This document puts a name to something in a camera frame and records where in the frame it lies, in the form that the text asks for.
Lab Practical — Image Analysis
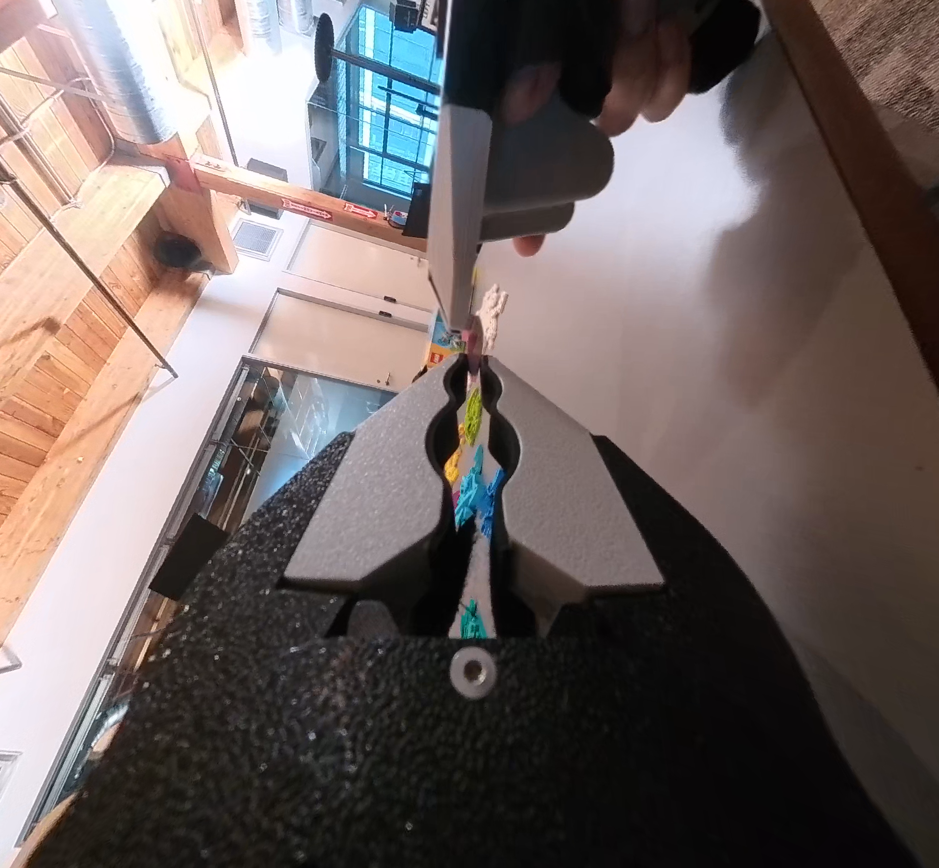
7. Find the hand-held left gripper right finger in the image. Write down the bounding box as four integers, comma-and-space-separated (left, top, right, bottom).
478, 356, 666, 636

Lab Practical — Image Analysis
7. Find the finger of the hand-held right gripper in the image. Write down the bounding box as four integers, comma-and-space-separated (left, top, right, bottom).
425, 104, 494, 335

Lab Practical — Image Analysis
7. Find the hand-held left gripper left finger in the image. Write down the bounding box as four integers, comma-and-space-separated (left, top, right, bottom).
281, 355, 474, 590

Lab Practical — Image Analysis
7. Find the pile of blue lego pieces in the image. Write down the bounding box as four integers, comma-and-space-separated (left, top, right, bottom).
477, 468, 507, 539

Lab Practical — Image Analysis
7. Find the pile of white lego pieces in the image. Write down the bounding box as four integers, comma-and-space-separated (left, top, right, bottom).
475, 285, 511, 354

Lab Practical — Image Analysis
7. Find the pile of cyan lego pieces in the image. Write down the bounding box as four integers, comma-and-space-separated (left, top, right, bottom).
453, 443, 489, 532

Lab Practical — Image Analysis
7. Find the colourful lego box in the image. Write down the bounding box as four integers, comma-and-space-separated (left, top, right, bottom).
427, 314, 467, 370

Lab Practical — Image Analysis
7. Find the person's right hand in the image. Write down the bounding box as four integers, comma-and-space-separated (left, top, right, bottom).
506, 0, 761, 258

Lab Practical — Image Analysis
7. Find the black box by beam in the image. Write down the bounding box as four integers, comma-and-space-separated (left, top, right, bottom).
402, 182, 435, 238

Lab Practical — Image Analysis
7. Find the white door panel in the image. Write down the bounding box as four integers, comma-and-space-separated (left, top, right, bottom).
253, 289, 434, 388
286, 223, 434, 297

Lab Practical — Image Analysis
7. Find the large paned window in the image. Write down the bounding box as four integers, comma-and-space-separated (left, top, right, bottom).
323, 2, 445, 198

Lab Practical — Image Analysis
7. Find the black square panel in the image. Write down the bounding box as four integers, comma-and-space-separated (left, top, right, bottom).
149, 512, 228, 601

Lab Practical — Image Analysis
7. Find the wooden ceiling beam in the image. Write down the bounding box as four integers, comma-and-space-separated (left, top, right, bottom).
165, 153, 430, 253

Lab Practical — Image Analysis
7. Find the black ceiling pipe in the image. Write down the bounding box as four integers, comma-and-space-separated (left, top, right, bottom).
0, 164, 180, 378

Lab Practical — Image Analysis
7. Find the wall air vent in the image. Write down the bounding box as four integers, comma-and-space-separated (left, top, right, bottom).
231, 217, 283, 256

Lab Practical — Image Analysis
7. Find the silver ventilation duct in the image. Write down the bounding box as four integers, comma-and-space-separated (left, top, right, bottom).
73, 0, 184, 146

